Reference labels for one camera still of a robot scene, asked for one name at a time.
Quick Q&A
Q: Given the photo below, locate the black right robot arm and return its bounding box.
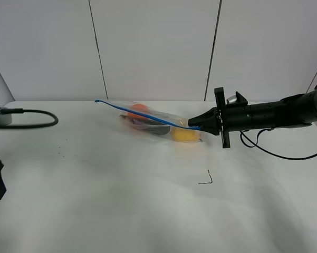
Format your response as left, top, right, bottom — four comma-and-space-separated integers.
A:
188, 85, 317, 148

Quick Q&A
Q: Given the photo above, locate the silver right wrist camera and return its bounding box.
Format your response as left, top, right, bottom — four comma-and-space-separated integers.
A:
226, 91, 248, 108

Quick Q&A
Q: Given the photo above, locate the yellow pear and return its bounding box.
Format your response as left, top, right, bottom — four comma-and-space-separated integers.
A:
171, 127, 201, 143

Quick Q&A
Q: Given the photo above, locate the purple eggplant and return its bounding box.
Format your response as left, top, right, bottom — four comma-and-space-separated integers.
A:
120, 114, 171, 135

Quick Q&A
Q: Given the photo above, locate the black left camera cable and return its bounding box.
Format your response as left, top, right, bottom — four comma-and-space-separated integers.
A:
0, 108, 59, 129

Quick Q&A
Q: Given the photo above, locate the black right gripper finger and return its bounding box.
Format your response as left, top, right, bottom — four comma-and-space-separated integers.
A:
188, 108, 218, 129
200, 124, 222, 136

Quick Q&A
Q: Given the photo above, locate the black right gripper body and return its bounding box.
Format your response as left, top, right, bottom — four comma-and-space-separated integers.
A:
214, 87, 251, 148

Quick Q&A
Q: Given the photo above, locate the clear zip bag blue seal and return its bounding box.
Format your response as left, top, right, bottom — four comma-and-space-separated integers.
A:
95, 100, 202, 143

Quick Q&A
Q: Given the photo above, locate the orange tomato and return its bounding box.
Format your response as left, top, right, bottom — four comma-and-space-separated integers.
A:
127, 103, 148, 119

